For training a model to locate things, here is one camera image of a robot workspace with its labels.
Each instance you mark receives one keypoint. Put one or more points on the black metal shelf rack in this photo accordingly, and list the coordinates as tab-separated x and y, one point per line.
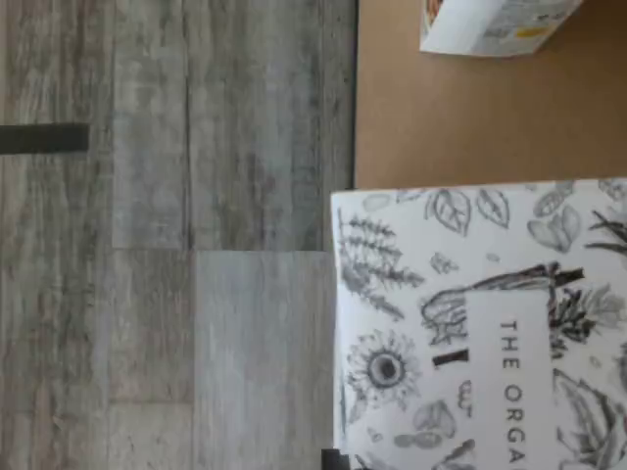
352	98

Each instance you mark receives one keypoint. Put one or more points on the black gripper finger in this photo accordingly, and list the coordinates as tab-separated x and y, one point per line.
335	460

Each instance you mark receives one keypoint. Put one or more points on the white box yellow strip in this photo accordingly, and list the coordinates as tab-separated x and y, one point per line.
490	343

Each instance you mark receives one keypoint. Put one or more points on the wooden shelf board with boxes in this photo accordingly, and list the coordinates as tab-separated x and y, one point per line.
490	122

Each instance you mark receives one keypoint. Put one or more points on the purely elizabeth banana nut box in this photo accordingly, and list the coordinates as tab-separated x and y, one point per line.
465	34

